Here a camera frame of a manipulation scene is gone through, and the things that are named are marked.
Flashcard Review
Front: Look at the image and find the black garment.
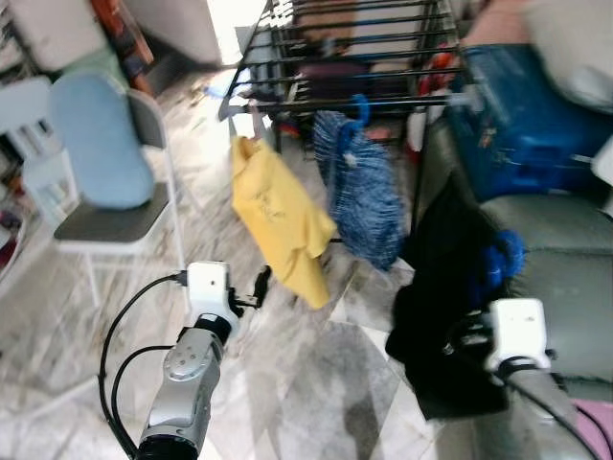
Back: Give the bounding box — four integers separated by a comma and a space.
386, 177, 523, 423

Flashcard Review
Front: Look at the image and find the blue fuzzy garment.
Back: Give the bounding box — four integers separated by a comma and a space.
469, 230, 526, 308

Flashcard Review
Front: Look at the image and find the blue plastic hanger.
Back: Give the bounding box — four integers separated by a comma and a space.
349, 93, 374, 131

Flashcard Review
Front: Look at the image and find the yellow shirt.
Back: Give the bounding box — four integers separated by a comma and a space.
230, 134, 338, 310

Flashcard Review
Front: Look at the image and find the blue checkered shirt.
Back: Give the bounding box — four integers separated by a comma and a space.
313, 110, 405, 272

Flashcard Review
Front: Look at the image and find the grey green leather sofa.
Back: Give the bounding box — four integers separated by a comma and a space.
412, 115, 613, 403

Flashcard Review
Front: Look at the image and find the grey folding chair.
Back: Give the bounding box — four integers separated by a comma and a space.
53, 86, 193, 308

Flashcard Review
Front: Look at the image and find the pink mat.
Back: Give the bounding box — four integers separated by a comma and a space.
575, 401, 613, 460

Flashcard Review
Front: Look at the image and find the black metal drying rack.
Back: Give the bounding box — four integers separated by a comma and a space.
218, 0, 475, 145

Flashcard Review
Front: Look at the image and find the white kids chair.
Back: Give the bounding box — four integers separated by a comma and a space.
0, 77, 78, 226

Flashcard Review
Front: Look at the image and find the white grey pillow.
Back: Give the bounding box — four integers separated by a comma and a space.
522, 0, 613, 111

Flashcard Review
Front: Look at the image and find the pink bedding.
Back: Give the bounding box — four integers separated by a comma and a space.
466, 0, 535, 47

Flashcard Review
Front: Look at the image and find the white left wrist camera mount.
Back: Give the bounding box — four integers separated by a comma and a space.
185, 261, 242, 322

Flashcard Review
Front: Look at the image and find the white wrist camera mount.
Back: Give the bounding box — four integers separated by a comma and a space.
185, 261, 242, 322
484, 299, 553, 375

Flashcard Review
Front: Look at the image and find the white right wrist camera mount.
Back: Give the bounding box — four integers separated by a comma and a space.
484, 299, 553, 375

